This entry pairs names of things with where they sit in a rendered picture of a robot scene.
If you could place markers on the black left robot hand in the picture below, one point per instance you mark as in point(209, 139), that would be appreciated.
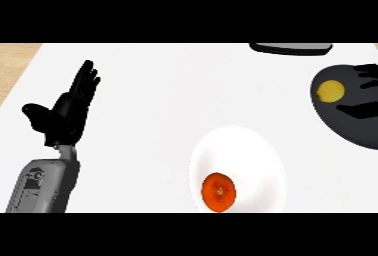
point(67, 116)

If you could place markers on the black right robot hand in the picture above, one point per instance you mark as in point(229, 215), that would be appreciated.
point(362, 110)

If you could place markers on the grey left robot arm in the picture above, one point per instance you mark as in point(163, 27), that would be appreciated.
point(45, 186)

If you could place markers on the yellow lemon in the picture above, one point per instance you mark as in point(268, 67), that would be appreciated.
point(330, 91)

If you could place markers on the white plate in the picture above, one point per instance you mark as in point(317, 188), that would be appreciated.
point(246, 156)

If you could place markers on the orange fruit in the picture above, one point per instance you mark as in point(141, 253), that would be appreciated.
point(219, 192)

